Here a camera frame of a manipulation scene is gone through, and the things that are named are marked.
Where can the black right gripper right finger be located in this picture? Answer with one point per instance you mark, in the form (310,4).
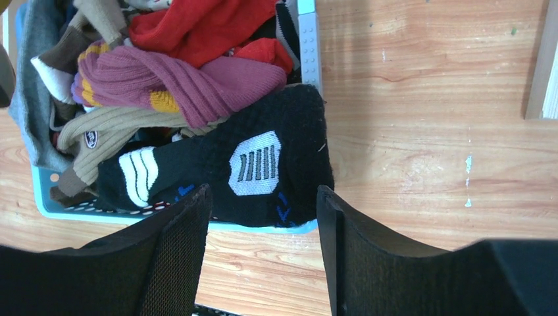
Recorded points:
(374,270)

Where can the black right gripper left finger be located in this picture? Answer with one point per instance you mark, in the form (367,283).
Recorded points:
(152,270)

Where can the blue plastic sock basket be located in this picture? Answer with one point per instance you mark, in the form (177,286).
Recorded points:
(85,211)

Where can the tan beige sock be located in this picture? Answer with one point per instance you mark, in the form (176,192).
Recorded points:
(100,134)

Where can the purple striped sock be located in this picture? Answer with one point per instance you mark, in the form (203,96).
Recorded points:
(127,76)

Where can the grey sock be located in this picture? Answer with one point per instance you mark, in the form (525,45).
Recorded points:
(31,106)

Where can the red sock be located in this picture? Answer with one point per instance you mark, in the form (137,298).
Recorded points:
(198,32)

